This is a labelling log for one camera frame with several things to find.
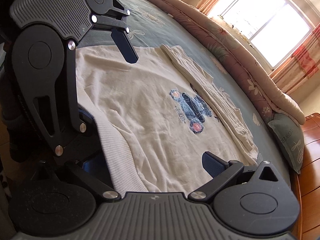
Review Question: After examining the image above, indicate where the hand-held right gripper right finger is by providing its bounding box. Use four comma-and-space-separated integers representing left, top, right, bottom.
188, 151, 288, 203

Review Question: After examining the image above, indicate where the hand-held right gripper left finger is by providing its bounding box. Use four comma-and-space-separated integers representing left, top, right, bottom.
31, 160, 121, 203

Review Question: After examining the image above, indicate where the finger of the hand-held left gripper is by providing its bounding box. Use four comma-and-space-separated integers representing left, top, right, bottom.
32, 41, 87, 157
91, 0, 139, 64

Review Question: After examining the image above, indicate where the white printed sweatshirt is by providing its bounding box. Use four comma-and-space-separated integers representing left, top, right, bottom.
75, 44, 259, 195

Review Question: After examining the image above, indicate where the green flower print pillow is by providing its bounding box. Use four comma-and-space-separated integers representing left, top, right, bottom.
267, 112, 305, 174

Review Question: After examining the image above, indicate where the wooden headboard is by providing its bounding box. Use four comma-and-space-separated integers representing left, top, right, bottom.
290, 112, 320, 240

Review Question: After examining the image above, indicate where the folded pink floral quilt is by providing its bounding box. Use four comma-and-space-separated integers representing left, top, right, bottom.
136, 0, 305, 125

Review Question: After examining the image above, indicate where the bright window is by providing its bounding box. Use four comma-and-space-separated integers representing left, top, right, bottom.
207, 0, 315, 68

